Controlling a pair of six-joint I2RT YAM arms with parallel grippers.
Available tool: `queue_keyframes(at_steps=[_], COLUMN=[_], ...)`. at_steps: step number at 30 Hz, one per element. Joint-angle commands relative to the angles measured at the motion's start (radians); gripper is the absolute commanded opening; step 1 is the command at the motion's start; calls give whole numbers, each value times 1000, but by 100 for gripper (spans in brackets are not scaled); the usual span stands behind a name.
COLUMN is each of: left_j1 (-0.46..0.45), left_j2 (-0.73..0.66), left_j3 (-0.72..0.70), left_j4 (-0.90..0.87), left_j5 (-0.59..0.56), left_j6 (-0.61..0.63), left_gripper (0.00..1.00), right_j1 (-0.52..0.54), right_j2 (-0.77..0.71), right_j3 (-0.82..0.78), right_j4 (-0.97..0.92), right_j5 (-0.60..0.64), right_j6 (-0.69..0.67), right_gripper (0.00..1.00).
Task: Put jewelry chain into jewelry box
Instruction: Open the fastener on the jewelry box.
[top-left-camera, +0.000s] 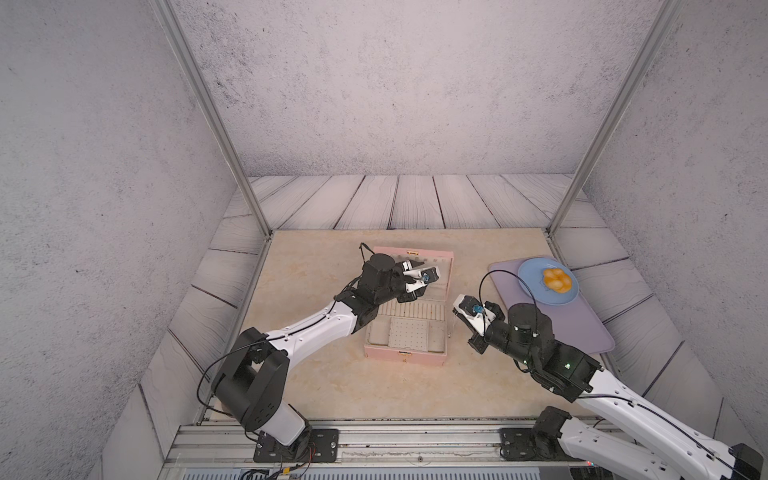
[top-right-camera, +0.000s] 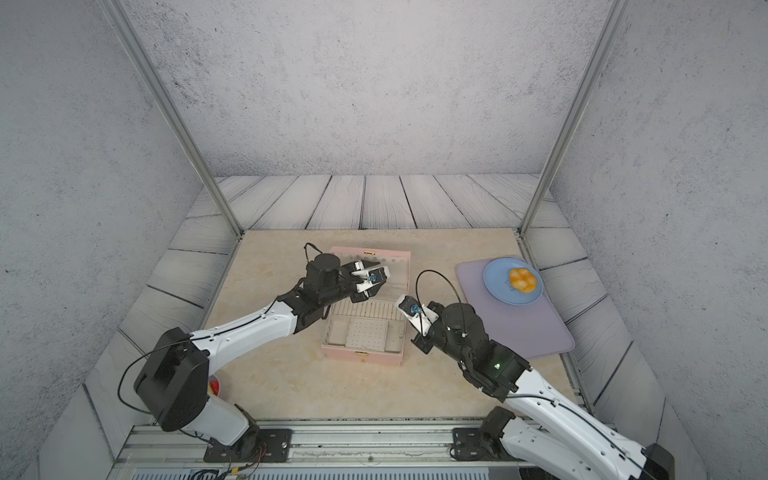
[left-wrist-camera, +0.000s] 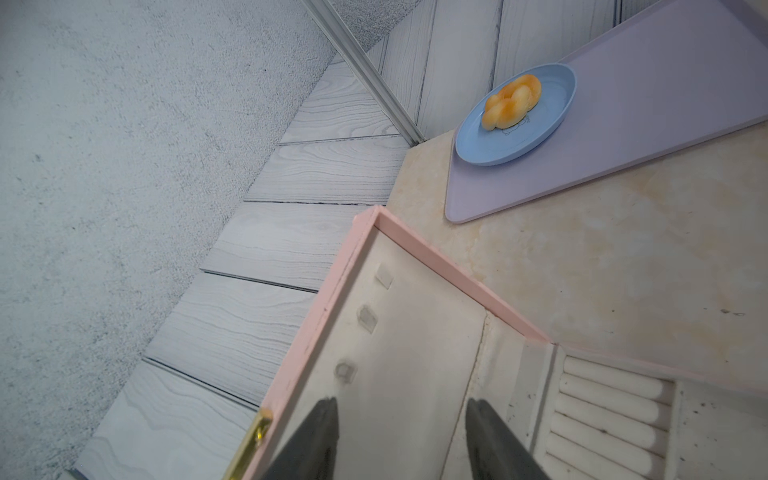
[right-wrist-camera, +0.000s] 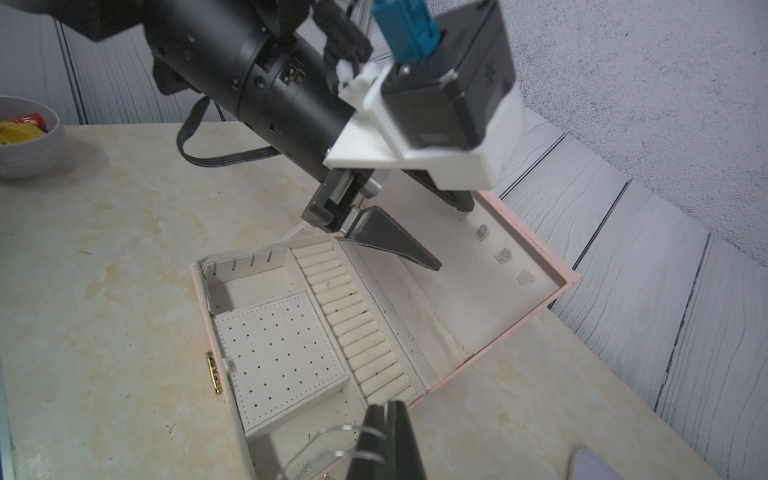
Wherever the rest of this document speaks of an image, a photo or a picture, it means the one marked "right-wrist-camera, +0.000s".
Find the pink jewelry box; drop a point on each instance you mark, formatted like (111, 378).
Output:
(305, 334)

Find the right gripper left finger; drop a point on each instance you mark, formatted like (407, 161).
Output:
(368, 460)

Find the grey bowl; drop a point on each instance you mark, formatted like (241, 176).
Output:
(35, 156)

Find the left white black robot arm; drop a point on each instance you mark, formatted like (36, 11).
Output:
(271, 64)

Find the purple placemat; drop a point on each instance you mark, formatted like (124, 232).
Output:
(586, 464)

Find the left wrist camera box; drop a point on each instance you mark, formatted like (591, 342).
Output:
(447, 103)

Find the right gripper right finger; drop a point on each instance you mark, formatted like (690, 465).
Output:
(402, 458)

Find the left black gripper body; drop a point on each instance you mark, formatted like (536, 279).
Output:
(333, 200)

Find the red yellow snack packet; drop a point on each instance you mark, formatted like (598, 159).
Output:
(22, 129)

